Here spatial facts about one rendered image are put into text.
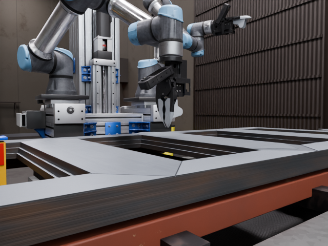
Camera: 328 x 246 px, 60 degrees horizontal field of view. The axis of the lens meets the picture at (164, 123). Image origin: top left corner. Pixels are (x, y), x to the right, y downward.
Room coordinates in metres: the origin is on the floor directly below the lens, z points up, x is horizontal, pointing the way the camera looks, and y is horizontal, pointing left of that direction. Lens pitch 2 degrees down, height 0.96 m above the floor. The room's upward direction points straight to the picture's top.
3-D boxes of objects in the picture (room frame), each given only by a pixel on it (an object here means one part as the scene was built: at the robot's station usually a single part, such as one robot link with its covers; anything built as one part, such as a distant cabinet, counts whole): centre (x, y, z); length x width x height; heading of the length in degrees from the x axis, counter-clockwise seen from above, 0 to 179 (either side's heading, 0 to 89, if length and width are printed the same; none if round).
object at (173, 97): (0.85, -0.02, 1.00); 0.05 x 0.02 x 0.09; 37
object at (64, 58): (1.45, 0.53, 1.20); 0.13 x 0.12 x 0.14; 143
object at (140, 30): (0.96, 0.05, 1.22); 0.11 x 0.11 x 0.08; 53
